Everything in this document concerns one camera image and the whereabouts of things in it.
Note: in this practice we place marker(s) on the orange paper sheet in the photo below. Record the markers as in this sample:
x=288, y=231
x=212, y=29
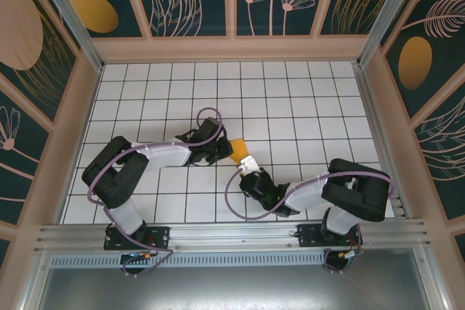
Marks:
x=239, y=148

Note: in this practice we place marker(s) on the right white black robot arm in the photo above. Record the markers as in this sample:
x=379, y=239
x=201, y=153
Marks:
x=305, y=195

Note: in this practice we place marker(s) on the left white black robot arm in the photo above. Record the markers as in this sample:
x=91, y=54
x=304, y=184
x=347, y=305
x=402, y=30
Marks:
x=167, y=155

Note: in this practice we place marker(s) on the grey metal sheet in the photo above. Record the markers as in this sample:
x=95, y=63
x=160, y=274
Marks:
x=232, y=288

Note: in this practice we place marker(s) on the aluminium mounting rail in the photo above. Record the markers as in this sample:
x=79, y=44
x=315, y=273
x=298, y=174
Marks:
x=232, y=237

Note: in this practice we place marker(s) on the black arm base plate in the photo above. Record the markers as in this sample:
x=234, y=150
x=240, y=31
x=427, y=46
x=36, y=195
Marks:
x=309, y=239
x=161, y=232

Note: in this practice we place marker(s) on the aluminium table side rail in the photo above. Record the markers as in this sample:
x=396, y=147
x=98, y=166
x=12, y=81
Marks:
x=380, y=143

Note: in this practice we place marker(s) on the short aluminium frame post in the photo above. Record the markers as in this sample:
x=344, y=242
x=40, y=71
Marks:
x=430, y=281
x=34, y=288

